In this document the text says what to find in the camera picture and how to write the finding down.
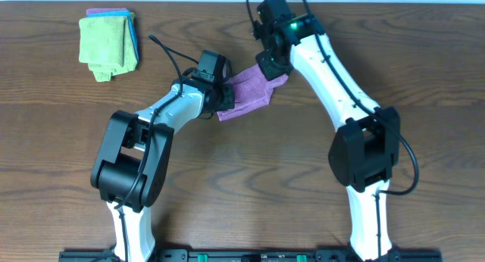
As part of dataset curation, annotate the green folded cloth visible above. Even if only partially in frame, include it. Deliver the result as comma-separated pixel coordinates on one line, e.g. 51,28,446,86
79,16,138,82

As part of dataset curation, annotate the blue folded cloth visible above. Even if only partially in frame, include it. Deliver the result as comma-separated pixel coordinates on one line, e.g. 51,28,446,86
86,10,139,60

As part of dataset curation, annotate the purple microfiber cloth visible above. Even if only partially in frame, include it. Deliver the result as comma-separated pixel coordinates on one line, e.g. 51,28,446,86
217,64,289,121

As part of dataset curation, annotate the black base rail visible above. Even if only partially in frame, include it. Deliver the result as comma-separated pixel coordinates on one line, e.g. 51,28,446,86
58,248,443,262

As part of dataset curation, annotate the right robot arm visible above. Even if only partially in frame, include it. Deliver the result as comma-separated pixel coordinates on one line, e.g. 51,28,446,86
252,0,400,261

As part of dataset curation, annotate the purple folded cloth in stack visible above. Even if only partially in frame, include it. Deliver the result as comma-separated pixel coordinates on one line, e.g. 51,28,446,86
86,8,127,15

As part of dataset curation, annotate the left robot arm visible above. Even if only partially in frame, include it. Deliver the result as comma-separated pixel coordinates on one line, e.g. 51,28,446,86
90,50,235,261

